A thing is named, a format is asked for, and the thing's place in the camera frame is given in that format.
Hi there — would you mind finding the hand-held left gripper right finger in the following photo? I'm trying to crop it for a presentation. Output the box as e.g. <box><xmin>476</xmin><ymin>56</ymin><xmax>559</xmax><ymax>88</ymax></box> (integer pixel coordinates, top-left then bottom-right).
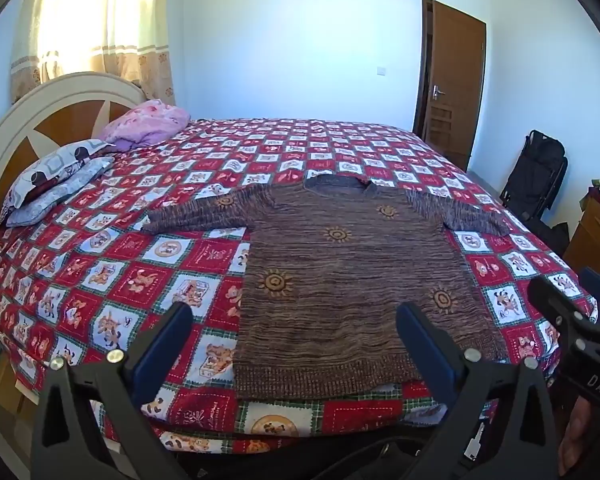
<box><xmin>395</xmin><ymin>301</ymin><xmax>561</xmax><ymax>480</ymax></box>

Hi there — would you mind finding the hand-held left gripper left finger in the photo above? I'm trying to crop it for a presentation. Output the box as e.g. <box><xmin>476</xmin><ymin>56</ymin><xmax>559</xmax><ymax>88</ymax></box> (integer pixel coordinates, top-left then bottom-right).
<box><xmin>30</xmin><ymin>301</ymin><xmax>196</xmax><ymax>480</ymax></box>

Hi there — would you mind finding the brown knit sweater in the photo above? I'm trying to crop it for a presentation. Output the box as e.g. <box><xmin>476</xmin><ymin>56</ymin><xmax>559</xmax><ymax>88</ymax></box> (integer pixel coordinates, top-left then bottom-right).
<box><xmin>145</xmin><ymin>172</ymin><xmax>511</xmax><ymax>402</ymax></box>

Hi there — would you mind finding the person's right hand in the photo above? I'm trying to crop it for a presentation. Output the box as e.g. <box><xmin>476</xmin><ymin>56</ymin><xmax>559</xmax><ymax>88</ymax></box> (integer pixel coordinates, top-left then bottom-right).
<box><xmin>560</xmin><ymin>400</ymin><xmax>600</xmax><ymax>476</ymax></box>

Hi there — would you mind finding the wooden dresser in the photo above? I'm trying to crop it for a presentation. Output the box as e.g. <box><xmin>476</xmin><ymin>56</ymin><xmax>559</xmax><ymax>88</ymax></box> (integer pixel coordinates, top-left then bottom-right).
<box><xmin>562</xmin><ymin>195</ymin><xmax>600</xmax><ymax>277</ymax></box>

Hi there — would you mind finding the red checkered printed bedspread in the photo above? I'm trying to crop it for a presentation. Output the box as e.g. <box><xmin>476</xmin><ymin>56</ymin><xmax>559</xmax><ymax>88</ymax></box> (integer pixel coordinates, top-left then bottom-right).
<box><xmin>0</xmin><ymin>117</ymin><xmax>598</xmax><ymax>456</ymax></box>

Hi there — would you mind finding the silver key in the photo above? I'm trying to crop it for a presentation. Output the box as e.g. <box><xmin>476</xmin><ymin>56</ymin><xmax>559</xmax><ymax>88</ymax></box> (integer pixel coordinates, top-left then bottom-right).
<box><xmin>462</xmin><ymin>422</ymin><xmax>486</xmax><ymax>461</ymax></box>

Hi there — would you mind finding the black folded stroller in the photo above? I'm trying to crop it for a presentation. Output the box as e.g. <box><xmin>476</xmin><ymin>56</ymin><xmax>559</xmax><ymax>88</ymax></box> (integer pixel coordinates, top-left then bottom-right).
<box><xmin>499</xmin><ymin>130</ymin><xmax>570</xmax><ymax>221</ymax></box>

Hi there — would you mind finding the grey patterned pillow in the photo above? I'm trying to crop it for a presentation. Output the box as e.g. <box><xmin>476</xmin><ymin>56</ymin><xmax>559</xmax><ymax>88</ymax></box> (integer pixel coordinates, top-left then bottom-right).
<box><xmin>10</xmin><ymin>138</ymin><xmax>117</xmax><ymax>209</ymax></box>
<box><xmin>5</xmin><ymin>156</ymin><xmax>116</xmax><ymax>228</ymax></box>

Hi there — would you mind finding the pink folded blanket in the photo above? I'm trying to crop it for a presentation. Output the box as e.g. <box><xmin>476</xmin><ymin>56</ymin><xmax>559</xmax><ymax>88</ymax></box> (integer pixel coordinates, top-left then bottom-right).
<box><xmin>97</xmin><ymin>99</ymin><xmax>192</xmax><ymax>152</ymax></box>

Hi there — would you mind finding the brown wooden door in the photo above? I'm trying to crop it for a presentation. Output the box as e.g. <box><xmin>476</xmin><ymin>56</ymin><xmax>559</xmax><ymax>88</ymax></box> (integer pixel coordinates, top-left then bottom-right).
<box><xmin>412</xmin><ymin>0</ymin><xmax>487</xmax><ymax>173</ymax></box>

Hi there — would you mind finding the cream and wood headboard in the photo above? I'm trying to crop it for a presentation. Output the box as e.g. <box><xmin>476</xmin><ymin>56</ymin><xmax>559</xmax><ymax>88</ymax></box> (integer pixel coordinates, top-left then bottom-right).
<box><xmin>0</xmin><ymin>71</ymin><xmax>148</xmax><ymax>271</ymax></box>

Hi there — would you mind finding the beige patterned curtain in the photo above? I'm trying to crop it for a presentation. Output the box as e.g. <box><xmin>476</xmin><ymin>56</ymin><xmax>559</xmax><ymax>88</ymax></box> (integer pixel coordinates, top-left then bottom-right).
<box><xmin>10</xmin><ymin>0</ymin><xmax>176</xmax><ymax>106</ymax></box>

